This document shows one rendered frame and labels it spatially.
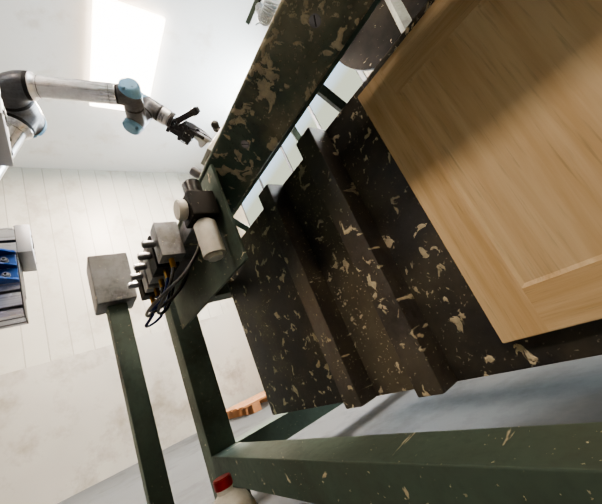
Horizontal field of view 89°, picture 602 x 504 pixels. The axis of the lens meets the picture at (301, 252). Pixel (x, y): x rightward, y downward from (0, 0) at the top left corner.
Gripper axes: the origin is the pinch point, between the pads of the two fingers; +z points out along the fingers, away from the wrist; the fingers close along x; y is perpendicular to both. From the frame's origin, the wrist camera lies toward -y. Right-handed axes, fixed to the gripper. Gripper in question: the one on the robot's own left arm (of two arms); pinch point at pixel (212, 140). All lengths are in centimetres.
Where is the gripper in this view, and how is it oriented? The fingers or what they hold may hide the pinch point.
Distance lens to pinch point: 159.8
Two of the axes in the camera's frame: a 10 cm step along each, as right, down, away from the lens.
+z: 8.3, 4.5, 3.2
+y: -5.6, 6.9, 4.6
